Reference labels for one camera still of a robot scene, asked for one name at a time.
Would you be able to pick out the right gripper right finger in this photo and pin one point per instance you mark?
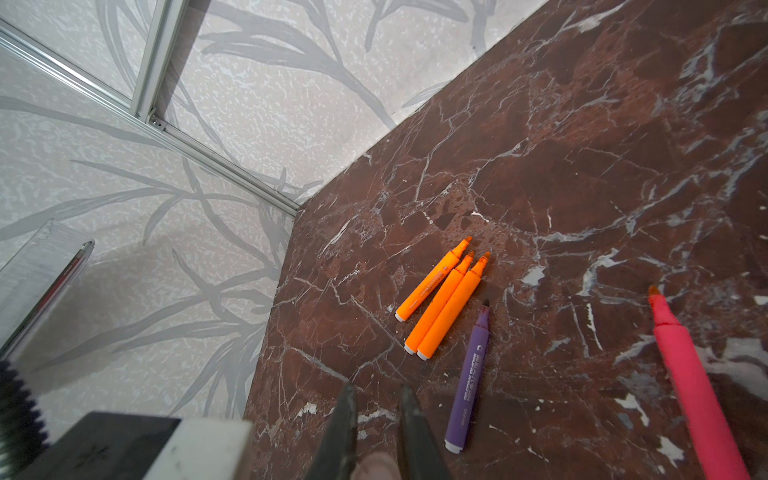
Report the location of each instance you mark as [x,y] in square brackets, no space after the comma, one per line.
[418,453]

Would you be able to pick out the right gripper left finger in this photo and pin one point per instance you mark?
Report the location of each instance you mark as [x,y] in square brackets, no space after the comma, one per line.
[336,456]

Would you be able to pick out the pink marker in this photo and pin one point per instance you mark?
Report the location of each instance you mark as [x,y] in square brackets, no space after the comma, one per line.
[713,442]

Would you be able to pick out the translucent pen cap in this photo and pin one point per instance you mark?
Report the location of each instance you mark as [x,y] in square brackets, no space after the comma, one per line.
[376,466]

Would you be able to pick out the orange marker near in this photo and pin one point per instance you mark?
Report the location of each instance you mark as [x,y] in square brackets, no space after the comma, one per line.
[452,309]

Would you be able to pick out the orange marker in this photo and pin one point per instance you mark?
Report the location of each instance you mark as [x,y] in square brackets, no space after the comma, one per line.
[452,309]
[437,304]
[431,281]

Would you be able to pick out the orange marker middle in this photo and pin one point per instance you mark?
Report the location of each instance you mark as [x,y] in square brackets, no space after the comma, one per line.
[437,304]

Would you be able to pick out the orange marker far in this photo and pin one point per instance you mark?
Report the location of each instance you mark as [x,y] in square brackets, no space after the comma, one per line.
[431,281]

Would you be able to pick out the clear plastic wall shelf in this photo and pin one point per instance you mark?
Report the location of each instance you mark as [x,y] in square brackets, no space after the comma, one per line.
[34,278]

